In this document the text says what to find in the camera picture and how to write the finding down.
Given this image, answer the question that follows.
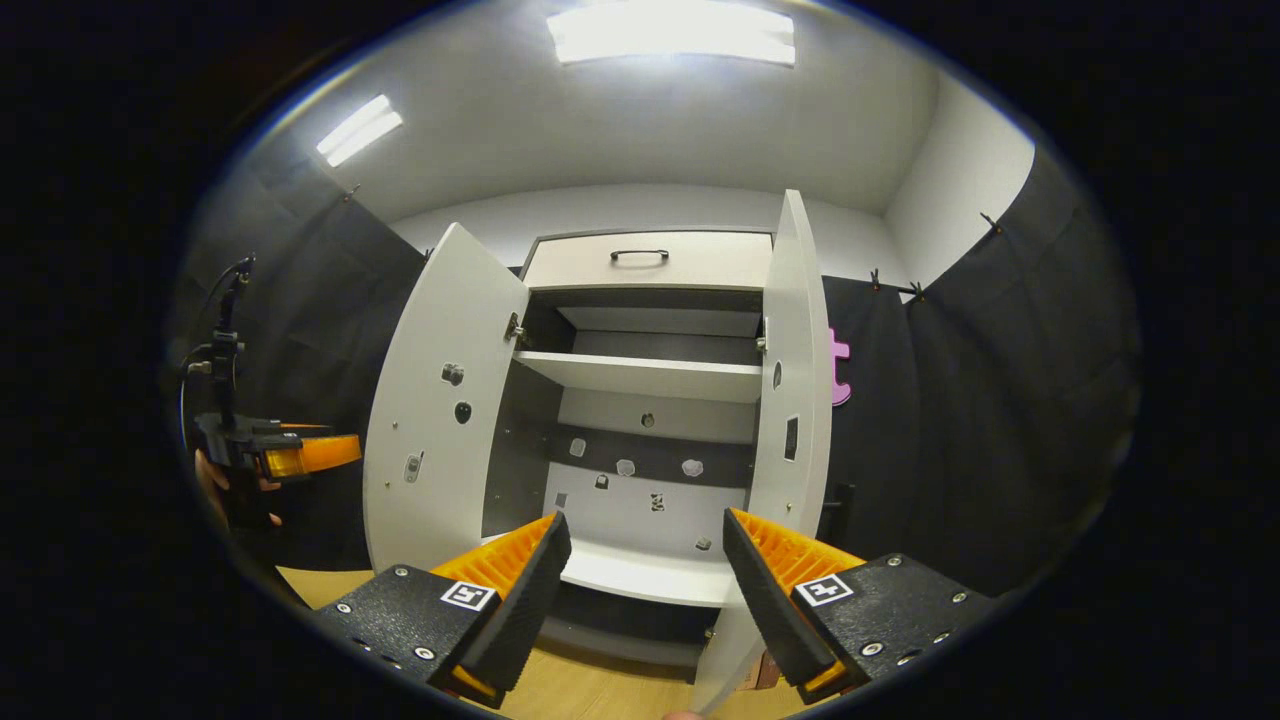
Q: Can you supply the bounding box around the small ceiling light panel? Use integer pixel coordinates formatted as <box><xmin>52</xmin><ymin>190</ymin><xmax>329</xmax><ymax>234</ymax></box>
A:
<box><xmin>317</xmin><ymin>95</ymin><xmax>405</xmax><ymax>169</ymax></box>

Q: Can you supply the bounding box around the cabinet door with headphone sticker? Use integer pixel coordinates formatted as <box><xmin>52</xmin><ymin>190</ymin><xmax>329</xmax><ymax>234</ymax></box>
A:
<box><xmin>690</xmin><ymin>188</ymin><xmax>834</xmax><ymax>716</ymax></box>

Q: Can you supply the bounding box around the black backdrop cloth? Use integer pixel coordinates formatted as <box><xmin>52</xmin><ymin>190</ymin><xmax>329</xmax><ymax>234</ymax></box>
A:
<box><xmin>165</xmin><ymin>145</ymin><xmax>1143</xmax><ymax>601</ymax></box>

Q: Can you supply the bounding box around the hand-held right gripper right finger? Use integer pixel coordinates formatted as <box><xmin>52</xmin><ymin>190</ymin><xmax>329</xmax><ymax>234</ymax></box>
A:
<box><xmin>722</xmin><ymin>507</ymin><xmax>1001</xmax><ymax>706</ymax></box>

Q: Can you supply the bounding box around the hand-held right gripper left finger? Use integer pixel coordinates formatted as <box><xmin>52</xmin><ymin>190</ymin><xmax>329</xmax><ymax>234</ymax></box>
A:
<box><xmin>312</xmin><ymin>512</ymin><xmax>573</xmax><ymax>709</ymax></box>

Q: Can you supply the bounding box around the white cabinet shelf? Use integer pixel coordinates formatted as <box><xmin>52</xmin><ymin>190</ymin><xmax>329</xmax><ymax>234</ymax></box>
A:
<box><xmin>512</xmin><ymin>350</ymin><xmax>765</xmax><ymax>405</ymax></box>
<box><xmin>485</xmin><ymin>538</ymin><xmax>743</xmax><ymax>609</ymax></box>

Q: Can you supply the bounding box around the white double-door shoe cabinet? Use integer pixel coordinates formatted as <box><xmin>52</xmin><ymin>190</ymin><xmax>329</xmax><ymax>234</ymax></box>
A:
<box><xmin>482</xmin><ymin>230</ymin><xmax>777</xmax><ymax>669</ymax></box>

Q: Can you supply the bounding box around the large ceiling light panel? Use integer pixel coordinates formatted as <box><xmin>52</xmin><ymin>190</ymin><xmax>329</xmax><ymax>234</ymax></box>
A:
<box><xmin>548</xmin><ymin>0</ymin><xmax>797</xmax><ymax>67</ymax></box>

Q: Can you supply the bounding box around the cabinet door with camera sticker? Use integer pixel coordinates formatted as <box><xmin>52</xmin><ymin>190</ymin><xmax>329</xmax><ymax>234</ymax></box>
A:
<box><xmin>362</xmin><ymin>222</ymin><xmax>531</xmax><ymax>573</ymax></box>

